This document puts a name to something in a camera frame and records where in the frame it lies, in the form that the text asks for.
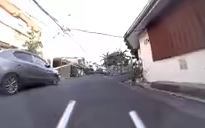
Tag group of trees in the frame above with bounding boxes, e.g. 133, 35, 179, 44
99, 48, 134, 76

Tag grey asphalt road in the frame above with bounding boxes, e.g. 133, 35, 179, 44
0, 73, 205, 128

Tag building with fence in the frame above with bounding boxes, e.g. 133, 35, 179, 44
52, 56, 88, 79

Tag robot's own part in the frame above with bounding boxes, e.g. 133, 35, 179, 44
55, 100, 77, 128
128, 110, 147, 128

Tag tree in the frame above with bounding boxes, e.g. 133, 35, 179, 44
22, 27, 44, 58

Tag concrete kerb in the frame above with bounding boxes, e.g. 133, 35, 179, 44
118, 79, 205, 107

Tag grey car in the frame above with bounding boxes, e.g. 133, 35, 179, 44
0, 49, 61, 95

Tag pale multi-storey building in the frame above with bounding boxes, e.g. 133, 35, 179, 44
0, 0, 59, 61

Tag overhead wires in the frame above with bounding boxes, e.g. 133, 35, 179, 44
31, 0, 124, 53

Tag white building with brown wall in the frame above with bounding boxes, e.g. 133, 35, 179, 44
123, 0, 205, 85

